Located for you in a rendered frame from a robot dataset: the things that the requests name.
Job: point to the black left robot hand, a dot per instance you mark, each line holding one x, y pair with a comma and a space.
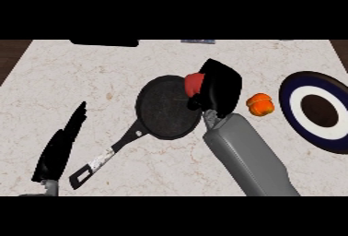
56, 150

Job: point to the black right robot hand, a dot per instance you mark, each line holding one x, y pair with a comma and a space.
221, 89

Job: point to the red bell pepper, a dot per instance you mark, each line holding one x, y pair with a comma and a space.
195, 83

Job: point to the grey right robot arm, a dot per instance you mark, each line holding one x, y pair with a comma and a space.
249, 156

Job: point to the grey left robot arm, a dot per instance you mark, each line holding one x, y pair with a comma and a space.
49, 188

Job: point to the orange bell pepper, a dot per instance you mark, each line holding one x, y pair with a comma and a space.
259, 104

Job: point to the black frying pan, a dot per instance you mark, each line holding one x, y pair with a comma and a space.
167, 107

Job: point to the blue and white plate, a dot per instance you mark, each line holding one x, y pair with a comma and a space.
317, 110

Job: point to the blue patterned object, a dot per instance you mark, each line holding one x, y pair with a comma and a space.
198, 41

